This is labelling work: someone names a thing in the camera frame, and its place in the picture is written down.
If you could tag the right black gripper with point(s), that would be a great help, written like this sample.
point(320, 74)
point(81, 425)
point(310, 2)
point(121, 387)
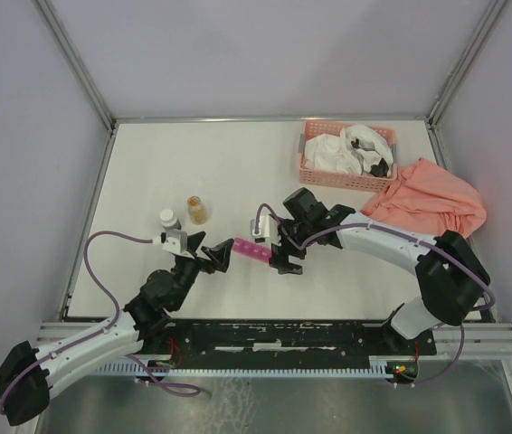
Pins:
point(279, 259)

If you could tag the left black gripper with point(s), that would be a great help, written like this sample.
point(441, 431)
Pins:
point(219, 253)

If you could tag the pink weekly pill organizer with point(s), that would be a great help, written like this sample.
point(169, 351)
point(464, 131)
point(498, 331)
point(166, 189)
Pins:
point(251, 250)

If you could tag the amber pill bottle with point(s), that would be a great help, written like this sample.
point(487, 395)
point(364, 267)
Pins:
point(196, 210)

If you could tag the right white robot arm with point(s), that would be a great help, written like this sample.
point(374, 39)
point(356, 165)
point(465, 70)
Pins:
point(451, 279)

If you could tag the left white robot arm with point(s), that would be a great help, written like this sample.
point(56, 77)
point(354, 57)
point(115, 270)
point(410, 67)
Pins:
point(30, 377)

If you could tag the white cap pill bottle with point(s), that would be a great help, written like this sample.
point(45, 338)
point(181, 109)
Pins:
point(169, 220)

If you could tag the pink plastic basket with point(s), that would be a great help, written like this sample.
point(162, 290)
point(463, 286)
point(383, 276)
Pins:
point(313, 128)

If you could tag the black white cloth in basket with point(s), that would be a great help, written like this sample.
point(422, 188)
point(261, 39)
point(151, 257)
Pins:
point(368, 151)

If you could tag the salmon pink cloth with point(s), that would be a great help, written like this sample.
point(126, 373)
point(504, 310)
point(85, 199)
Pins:
point(428, 199)

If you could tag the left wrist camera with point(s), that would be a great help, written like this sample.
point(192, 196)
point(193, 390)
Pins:
point(173, 242)

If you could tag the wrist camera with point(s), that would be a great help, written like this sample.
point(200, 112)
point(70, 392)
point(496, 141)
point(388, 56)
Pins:
point(265, 229)
point(173, 242)

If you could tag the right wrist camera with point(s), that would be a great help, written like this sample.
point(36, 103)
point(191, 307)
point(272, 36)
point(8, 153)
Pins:
point(265, 229)

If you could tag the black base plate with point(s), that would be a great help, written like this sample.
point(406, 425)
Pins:
point(253, 345)

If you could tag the right aluminium frame post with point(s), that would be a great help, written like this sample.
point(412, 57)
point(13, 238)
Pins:
point(473, 48)

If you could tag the aluminium frame post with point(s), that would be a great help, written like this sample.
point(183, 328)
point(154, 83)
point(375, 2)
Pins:
point(473, 48)
point(71, 55)

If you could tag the left aluminium frame post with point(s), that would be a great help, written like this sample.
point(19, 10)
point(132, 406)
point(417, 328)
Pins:
point(71, 55)

